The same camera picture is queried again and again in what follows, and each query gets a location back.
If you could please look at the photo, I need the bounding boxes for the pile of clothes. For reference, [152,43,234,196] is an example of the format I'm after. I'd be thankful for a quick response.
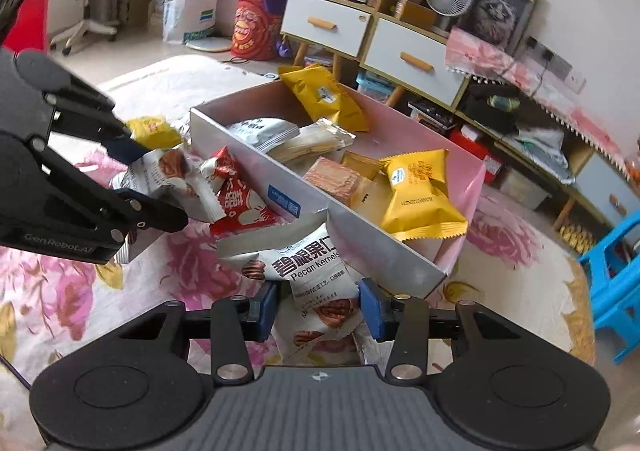
[505,123,573,182]

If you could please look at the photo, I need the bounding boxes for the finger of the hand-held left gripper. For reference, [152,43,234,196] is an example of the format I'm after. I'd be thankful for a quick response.
[14,51,151,166]
[27,133,190,244]

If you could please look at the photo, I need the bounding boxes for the white paper bag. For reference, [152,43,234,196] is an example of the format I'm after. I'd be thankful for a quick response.
[161,0,224,44]

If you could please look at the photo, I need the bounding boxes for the yellow red-label snack packet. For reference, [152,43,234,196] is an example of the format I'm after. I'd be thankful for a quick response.
[124,115,184,150]

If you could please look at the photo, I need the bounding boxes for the red cartoon bag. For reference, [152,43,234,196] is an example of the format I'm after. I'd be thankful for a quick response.
[230,0,282,62]

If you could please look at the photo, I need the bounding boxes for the wooden shelf cabinet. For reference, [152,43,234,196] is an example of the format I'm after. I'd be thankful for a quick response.
[280,0,473,112]

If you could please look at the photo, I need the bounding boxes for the gold snack bag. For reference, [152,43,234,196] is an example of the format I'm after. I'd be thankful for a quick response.
[277,63,371,134]
[341,151,396,214]
[379,149,469,243]

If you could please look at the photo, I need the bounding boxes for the red white snack packet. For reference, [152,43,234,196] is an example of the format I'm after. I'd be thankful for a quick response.
[199,146,279,238]

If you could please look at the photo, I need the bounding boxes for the pink cardboard box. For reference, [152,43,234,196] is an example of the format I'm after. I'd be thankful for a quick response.
[189,80,487,298]

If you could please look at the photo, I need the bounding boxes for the blue plastic stool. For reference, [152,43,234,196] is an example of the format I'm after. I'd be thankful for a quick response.
[577,211,640,366]

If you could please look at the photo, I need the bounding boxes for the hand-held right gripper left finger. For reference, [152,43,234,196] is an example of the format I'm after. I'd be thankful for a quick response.
[117,282,279,384]

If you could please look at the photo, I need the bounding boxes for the white low cabinet drawer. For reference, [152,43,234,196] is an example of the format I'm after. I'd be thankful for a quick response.
[572,148,640,232]

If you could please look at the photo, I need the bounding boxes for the pink floral cloth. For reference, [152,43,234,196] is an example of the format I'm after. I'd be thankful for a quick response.
[444,27,640,166]

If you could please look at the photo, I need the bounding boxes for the white nut packet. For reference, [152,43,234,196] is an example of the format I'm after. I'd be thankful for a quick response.
[111,149,213,266]
[216,211,368,366]

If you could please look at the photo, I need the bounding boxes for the pink snack packet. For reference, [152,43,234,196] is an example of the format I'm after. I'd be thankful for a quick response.
[302,156,364,205]

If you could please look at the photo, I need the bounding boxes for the framed cat picture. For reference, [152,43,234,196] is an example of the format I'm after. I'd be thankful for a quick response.
[457,0,542,58]

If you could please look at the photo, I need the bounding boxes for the clear bin with black lid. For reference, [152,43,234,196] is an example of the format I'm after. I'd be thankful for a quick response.
[407,100,458,132]

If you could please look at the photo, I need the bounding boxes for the white black-print snack packet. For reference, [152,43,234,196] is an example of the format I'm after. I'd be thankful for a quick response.
[224,117,300,152]

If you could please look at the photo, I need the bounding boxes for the white round floor plate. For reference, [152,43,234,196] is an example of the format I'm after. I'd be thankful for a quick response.
[186,35,230,53]

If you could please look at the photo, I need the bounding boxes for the flat cardboard box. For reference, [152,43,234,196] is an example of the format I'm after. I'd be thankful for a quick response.
[395,0,438,29]

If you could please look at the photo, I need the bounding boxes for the clear pastry packet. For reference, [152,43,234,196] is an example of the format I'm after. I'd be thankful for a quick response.
[271,118,357,164]

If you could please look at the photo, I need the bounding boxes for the low wooden cabinet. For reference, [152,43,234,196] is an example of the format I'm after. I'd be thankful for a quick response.
[450,76,640,242]

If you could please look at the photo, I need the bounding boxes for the wide clear storage bin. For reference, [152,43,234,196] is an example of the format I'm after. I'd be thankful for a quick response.
[497,171,551,212]

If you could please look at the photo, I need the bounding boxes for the red box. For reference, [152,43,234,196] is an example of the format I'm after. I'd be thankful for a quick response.
[447,123,503,182]

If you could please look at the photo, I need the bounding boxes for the black bag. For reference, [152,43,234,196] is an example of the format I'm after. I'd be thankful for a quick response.
[460,81,526,136]

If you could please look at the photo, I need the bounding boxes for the yellow bottle pack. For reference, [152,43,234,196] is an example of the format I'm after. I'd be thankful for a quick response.
[557,221,596,254]

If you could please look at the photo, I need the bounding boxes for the wall power outlets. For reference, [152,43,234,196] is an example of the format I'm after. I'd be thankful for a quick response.
[525,37,587,94]

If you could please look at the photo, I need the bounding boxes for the clear blue-lid storage bin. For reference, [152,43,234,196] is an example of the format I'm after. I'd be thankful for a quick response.
[356,70,396,104]

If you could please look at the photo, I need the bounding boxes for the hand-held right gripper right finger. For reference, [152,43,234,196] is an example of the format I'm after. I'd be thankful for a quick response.
[358,277,528,382]

